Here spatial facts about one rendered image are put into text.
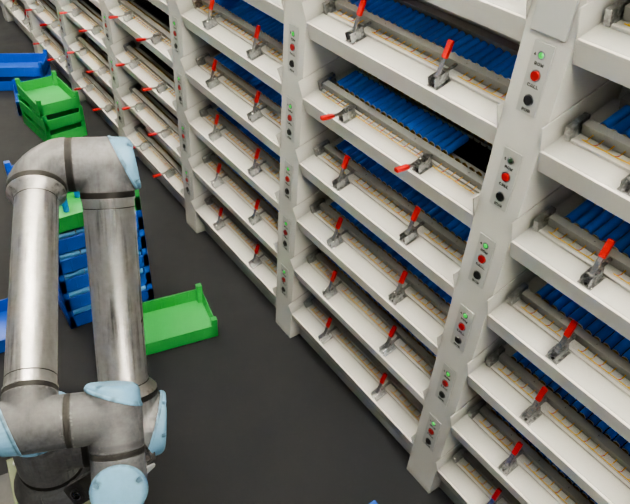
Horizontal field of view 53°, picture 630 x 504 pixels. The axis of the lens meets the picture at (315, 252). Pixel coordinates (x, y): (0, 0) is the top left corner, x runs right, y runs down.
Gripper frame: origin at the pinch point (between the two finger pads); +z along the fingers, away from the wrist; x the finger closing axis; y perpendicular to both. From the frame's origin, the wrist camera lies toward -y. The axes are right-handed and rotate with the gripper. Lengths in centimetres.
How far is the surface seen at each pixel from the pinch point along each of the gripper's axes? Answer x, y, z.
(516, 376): -38, 79, -19
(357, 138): 27, 85, -7
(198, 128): 64, 74, 79
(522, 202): -1, 87, -46
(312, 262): 4, 72, 47
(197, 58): 82, 85, 67
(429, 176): 11, 86, -23
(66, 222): 57, 18, 58
